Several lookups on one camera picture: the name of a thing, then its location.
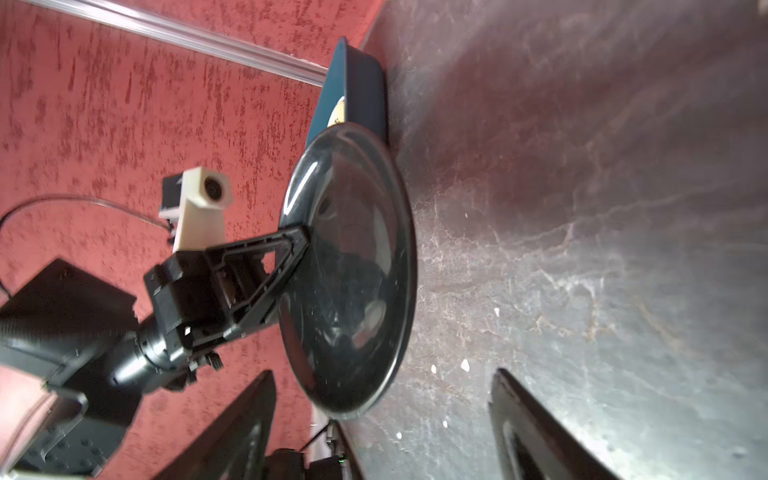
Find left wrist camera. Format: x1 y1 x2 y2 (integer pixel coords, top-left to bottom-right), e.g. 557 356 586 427
158 167 234 253

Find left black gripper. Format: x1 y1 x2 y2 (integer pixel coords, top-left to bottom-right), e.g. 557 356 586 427
110 225 310 393

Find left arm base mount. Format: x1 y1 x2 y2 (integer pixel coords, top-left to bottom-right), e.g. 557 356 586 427
261 420 364 480

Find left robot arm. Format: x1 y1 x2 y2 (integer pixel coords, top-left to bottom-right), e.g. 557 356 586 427
1 226 310 477

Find black plate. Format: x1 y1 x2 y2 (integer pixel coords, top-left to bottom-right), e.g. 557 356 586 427
278 123 417 420

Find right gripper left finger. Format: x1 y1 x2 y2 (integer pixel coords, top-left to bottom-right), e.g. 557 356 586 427
156 370 277 480

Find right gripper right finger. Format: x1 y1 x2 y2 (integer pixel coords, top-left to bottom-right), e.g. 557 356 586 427
488 368 617 480

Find left aluminium corner post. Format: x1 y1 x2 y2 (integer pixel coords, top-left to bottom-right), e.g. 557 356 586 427
30 0 327 87

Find pale yellow plate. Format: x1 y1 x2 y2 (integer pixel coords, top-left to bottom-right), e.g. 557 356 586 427
327 96 346 127

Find teal plastic bin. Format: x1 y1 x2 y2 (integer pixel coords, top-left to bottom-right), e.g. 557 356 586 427
305 37 388 146

